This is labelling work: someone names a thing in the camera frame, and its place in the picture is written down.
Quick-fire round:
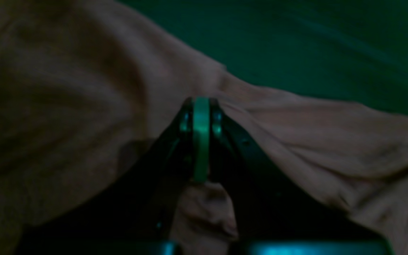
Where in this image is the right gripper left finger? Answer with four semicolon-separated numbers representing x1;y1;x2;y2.
16;98;196;255

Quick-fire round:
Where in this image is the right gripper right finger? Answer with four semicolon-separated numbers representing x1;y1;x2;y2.
200;97;392;255

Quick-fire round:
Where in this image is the red long-sleeve T-shirt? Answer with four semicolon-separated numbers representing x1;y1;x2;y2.
0;0;408;255

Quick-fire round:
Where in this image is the black table cloth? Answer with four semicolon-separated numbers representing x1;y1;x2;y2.
123;0;408;115

